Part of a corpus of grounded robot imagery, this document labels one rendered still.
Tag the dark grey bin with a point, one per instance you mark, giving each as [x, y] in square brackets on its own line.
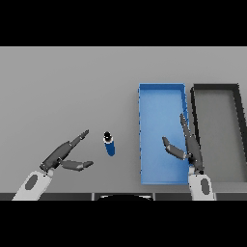
[220, 135]

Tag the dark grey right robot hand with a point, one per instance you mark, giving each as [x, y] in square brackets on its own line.
[193, 148]

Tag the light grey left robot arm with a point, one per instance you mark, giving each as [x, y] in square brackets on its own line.
[32, 186]

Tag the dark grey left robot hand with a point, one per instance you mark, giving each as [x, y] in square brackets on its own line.
[59, 153]

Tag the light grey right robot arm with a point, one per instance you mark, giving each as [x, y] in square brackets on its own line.
[201, 186]

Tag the blue bin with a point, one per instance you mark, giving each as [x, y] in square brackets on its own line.
[162, 135]

